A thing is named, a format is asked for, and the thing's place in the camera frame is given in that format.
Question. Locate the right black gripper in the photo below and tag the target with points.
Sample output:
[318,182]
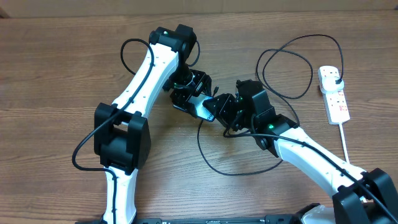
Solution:
[221,111]

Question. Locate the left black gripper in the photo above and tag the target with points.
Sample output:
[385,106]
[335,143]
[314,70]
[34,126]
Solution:
[180,98]

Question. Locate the blue Samsung Galaxy smartphone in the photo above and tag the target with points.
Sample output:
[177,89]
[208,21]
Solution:
[203,113]

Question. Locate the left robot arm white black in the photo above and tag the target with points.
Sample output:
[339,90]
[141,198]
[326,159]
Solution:
[122,140]

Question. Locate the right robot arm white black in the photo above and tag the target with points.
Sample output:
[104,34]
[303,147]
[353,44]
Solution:
[358,196]

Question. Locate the white charger plug adapter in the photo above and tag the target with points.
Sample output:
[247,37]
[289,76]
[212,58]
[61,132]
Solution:
[331,84]

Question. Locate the white power strip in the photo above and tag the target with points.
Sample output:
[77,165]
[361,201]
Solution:
[335,103]

